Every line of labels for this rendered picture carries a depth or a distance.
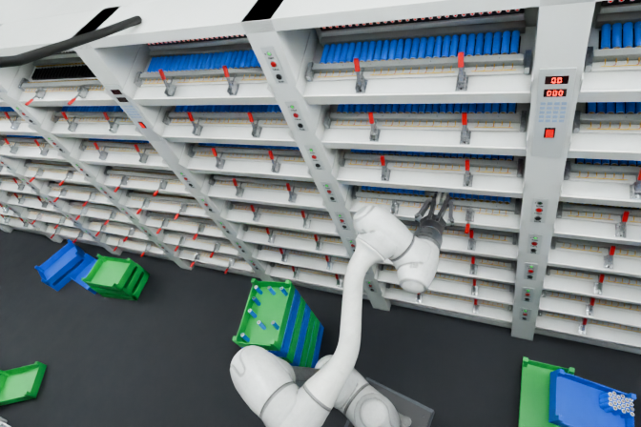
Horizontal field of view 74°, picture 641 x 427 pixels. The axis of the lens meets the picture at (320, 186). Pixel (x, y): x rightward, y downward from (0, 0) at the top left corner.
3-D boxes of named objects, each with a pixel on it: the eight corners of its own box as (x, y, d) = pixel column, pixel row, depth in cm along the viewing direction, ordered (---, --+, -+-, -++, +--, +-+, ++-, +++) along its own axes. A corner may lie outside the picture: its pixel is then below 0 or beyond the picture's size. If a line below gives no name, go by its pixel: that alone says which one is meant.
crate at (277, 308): (279, 351, 185) (273, 344, 179) (239, 347, 192) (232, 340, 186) (296, 287, 203) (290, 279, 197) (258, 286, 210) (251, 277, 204)
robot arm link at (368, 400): (382, 457, 166) (376, 449, 149) (349, 422, 176) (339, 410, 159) (409, 423, 171) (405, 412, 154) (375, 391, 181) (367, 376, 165)
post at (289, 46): (389, 311, 233) (270, 18, 107) (373, 308, 237) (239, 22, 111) (398, 278, 244) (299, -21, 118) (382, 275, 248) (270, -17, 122)
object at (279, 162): (317, 182, 160) (301, 168, 149) (193, 172, 186) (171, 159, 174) (328, 133, 166) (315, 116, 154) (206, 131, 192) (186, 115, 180)
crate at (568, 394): (624, 397, 179) (636, 394, 172) (627, 451, 168) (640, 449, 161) (549, 372, 183) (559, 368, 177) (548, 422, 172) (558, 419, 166)
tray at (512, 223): (520, 233, 144) (520, 225, 136) (352, 213, 170) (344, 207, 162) (524, 177, 150) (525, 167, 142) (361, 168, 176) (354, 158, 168)
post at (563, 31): (532, 340, 203) (598, -17, 77) (510, 336, 207) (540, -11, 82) (534, 302, 214) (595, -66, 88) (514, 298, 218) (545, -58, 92)
